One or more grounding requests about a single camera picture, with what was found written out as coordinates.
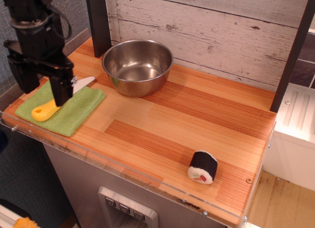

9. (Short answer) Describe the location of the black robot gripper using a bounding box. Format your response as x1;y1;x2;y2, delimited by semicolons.
4;23;74;107

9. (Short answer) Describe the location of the yellow handled white toy knife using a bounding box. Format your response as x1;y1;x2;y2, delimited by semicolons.
31;76;95;122

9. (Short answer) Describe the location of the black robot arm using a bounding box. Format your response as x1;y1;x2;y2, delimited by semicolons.
3;0;75;106

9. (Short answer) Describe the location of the green folded cloth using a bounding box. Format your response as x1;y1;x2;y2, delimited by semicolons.
15;76;106;136

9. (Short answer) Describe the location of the stainless steel bowl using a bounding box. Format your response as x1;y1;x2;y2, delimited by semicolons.
102;39;173;98

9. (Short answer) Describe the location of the clear acrylic edge guard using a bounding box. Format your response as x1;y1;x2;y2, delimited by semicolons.
0;109;276;228

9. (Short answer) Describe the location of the grey toy kitchen cabinet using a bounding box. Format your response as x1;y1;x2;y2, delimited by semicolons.
44;145;224;228

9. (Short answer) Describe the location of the orange plush toy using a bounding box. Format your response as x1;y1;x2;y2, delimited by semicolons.
13;217;38;228

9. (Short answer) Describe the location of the silver dispenser button panel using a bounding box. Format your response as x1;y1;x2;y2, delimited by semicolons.
98;186;159;228

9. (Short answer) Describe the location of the plush sushi roll toy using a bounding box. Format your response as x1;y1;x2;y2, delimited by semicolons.
188;151;219;185

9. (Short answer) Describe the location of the white drainboard sink unit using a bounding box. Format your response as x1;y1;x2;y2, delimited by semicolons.
263;84;315;190

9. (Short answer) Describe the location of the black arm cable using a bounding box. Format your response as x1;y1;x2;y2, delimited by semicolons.
48;5;72;40

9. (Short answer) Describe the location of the dark left shelf post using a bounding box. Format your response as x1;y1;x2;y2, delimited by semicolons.
86;0;112;58

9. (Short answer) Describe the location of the dark shelf post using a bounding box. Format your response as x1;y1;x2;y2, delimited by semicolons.
270;0;315;113
86;0;112;58

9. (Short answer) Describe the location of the dark right shelf post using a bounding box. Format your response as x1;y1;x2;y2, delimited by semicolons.
270;0;315;113

